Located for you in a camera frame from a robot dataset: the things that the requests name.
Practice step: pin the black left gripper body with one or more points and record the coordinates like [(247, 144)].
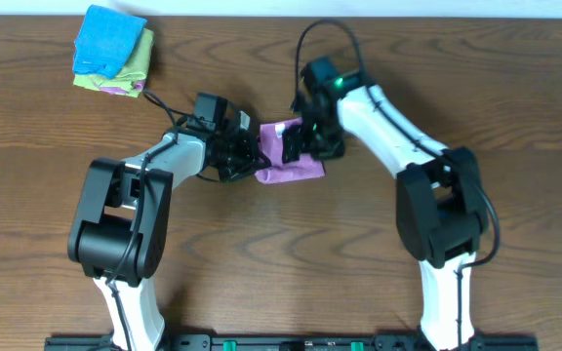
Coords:
[(234, 158)]

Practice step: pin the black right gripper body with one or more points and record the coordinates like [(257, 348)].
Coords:
[(320, 138)]

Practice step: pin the purple microfiber cloth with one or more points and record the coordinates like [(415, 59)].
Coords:
[(271, 145)]

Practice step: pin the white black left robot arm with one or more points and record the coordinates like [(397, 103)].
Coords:
[(118, 234)]

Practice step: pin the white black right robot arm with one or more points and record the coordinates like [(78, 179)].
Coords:
[(440, 211)]

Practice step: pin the pink folded cloth in stack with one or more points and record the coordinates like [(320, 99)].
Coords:
[(128, 88)]

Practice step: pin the green folded cloth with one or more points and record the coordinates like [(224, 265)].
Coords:
[(135, 68)]

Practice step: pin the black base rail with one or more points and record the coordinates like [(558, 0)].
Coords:
[(381, 342)]

